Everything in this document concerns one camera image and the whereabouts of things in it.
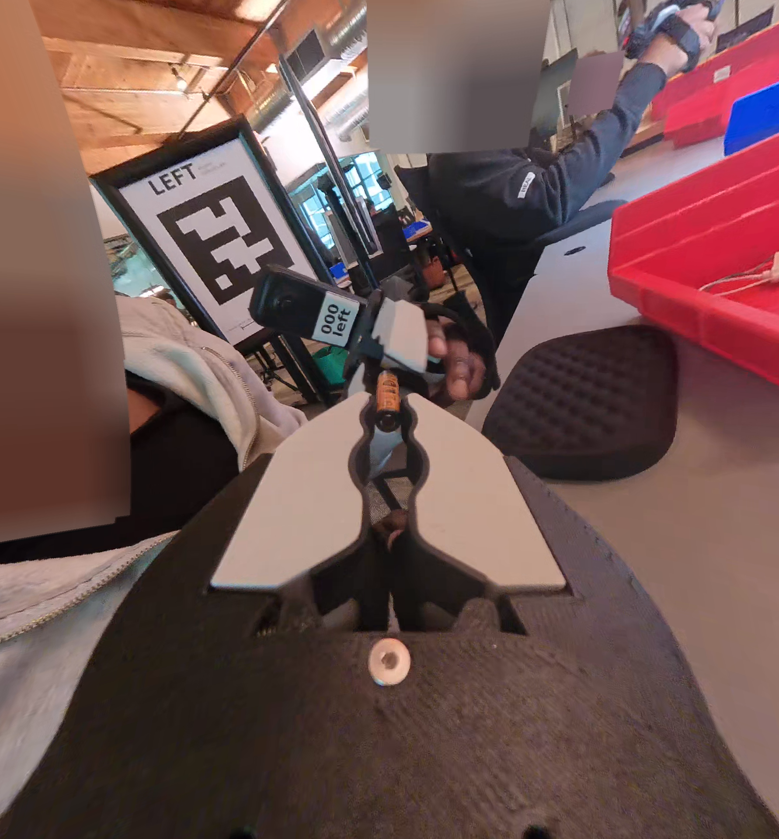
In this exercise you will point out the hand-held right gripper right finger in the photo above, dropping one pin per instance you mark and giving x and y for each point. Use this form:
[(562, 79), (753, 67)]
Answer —
[(481, 518)]

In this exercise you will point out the black tripod stand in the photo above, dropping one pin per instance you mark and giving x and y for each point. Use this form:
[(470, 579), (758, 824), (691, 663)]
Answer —
[(327, 164)]

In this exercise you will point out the green plastic bin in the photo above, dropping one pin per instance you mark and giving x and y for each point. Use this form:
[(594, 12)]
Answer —
[(329, 364)]

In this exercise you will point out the red storage bin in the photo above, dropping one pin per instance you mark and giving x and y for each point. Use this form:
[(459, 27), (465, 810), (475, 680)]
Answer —
[(691, 314), (697, 111)]

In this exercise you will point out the black framed marker sign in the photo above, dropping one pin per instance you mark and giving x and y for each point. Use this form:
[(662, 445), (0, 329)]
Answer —
[(219, 249)]

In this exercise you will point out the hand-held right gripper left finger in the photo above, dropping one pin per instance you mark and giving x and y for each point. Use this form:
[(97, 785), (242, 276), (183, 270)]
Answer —
[(298, 518)]

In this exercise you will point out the black mesh wrist rest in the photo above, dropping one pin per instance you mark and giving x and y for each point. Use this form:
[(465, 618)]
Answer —
[(579, 400)]

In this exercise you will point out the white track spotlight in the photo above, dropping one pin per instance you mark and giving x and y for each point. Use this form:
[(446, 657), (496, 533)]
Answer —
[(179, 80)]

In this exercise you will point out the white air vent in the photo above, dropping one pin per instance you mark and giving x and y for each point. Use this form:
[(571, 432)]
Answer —
[(305, 54)]

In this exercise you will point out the person's left hand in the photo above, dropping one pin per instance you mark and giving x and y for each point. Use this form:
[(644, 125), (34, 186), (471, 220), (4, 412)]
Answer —
[(461, 373)]

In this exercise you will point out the person's black shirt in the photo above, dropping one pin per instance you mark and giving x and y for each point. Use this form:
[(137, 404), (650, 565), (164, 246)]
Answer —
[(179, 472)]

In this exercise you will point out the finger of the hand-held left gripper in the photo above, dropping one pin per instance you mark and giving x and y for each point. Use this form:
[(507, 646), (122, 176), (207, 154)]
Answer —
[(358, 383), (402, 334)]

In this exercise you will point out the person's grey hoodie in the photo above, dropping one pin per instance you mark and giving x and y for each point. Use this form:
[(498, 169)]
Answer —
[(186, 367)]

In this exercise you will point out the blue storage bin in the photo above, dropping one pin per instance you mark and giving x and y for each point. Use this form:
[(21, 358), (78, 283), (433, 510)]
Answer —
[(763, 111)]

